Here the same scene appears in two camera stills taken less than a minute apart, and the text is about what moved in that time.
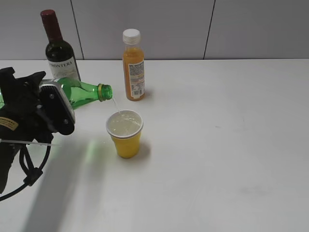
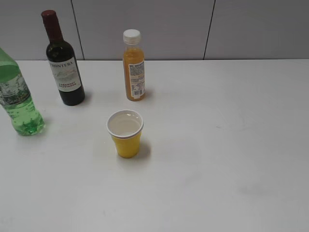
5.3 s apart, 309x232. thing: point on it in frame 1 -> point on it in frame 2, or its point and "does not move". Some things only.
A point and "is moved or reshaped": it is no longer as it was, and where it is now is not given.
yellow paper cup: x=125 y=126 does not move
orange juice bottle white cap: x=133 y=65 does not move
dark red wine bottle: x=59 y=52 does not move
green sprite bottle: x=78 y=93 is moved or reshaped
